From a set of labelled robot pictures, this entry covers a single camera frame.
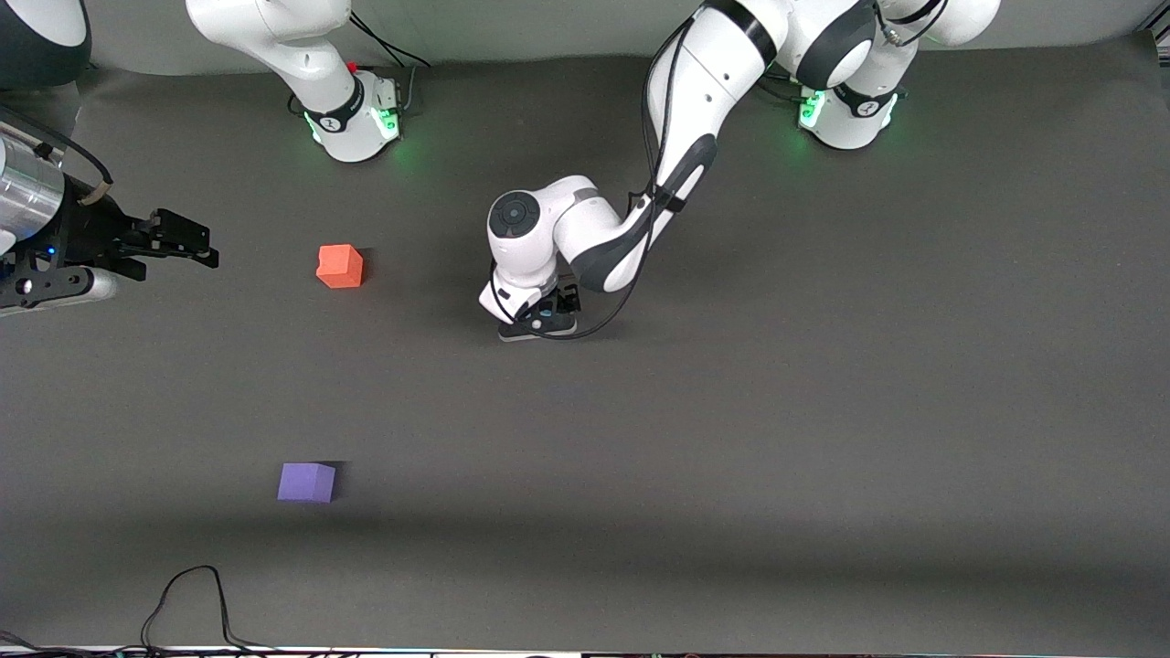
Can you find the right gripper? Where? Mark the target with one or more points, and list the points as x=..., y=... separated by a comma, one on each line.
x=96, y=228

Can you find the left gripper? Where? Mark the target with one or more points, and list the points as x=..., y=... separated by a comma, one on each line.
x=568, y=297

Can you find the orange foam block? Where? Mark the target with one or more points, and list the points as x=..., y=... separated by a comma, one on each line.
x=339, y=266

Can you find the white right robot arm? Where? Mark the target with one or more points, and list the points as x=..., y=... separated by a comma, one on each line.
x=302, y=55

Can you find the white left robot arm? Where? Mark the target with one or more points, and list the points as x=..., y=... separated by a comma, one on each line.
x=713, y=82

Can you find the dark grey table mat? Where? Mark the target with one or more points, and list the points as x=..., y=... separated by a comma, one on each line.
x=731, y=439

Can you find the purple foam block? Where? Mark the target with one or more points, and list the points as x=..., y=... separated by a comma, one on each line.
x=306, y=482

